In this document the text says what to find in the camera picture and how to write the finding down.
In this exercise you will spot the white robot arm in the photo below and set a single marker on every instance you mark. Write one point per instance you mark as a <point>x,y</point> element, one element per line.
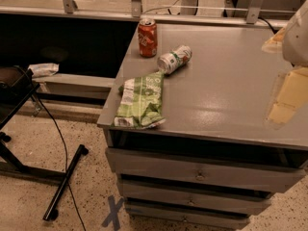
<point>295,41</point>

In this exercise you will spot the silver green 7up can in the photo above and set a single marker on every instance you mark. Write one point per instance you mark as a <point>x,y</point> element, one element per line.
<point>177,57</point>

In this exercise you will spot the orange soda can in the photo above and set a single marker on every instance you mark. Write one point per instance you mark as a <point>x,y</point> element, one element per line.
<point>147,36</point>

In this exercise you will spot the green chip bag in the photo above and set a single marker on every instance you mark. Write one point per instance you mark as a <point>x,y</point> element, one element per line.
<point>141,102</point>

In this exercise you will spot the grey drawer cabinet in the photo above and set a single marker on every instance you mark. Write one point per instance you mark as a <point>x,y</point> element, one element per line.
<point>215,109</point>

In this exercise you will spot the middle grey drawer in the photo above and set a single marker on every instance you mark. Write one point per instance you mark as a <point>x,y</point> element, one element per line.
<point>192,197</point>

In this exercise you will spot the grey drawer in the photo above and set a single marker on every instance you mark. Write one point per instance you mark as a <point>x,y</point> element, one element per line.
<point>192,197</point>
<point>202,171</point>
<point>190,216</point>

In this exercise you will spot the bottom grey drawer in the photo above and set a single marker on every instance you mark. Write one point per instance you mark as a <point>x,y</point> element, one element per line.
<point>190,216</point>

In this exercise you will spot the blue tape cross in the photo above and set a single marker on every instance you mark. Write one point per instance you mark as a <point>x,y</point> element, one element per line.
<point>112,217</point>

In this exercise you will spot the crumpled white wrapper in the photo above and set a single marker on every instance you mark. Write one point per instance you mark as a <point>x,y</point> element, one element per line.
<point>43,70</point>

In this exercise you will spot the metal railing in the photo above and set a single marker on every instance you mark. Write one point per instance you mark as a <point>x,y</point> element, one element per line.
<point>195,12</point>

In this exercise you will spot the top grey drawer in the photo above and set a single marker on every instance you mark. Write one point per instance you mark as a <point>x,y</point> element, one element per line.
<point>202,171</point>

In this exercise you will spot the black rolling stand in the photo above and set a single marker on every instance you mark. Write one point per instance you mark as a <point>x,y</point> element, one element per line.
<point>16,88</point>

